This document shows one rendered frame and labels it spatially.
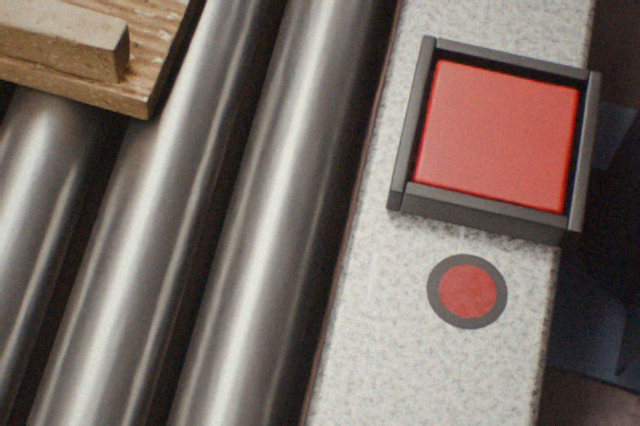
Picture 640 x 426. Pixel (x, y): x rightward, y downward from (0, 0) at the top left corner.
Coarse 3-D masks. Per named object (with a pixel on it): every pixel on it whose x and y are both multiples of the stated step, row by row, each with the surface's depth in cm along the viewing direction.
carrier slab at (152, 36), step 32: (64, 0) 50; (96, 0) 50; (128, 0) 50; (160, 0) 50; (192, 0) 51; (160, 32) 50; (0, 64) 49; (32, 64) 49; (128, 64) 49; (160, 64) 49; (64, 96) 50; (96, 96) 49; (128, 96) 48
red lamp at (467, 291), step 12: (444, 276) 48; (456, 276) 48; (468, 276) 48; (480, 276) 48; (444, 288) 48; (456, 288) 48; (468, 288) 48; (480, 288) 48; (492, 288) 48; (444, 300) 47; (456, 300) 47; (468, 300) 47; (480, 300) 47; (492, 300) 47; (456, 312) 47; (468, 312) 47; (480, 312) 47
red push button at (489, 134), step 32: (448, 64) 51; (448, 96) 50; (480, 96) 50; (512, 96) 50; (544, 96) 50; (576, 96) 50; (448, 128) 49; (480, 128) 49; (512, 128) 49; (544, 128) 50; (416, 160) 49; (448, 160) 49; (480, 160) 49; (512, 160) 49; (544, 160) 49; (480, 192) 48; (512, 192) 48; (544, 192) 48
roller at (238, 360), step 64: (320, 0) 53; (320, 64) 51; (256, 128) 51; (320, 128) 50; (256, 192) 49; (320, 192) 49; (256, 256) 47; (320, 256) 49; (256, 320) 46; (192, 384) 45; (256, 384) 45
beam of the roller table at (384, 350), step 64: (448, 0) 54; (512, 0) 54; (576, 0) 54; (576, 64) 53; (384, 128) 51; (384, 192) 49; (384, 256) 48; (448, 256) 48; (512, 256) 48; (384, 320) 47; (512, 320) 47; (320, 384) 46; (384, 384) 46; (448, 384) 46; (512, 384) 46
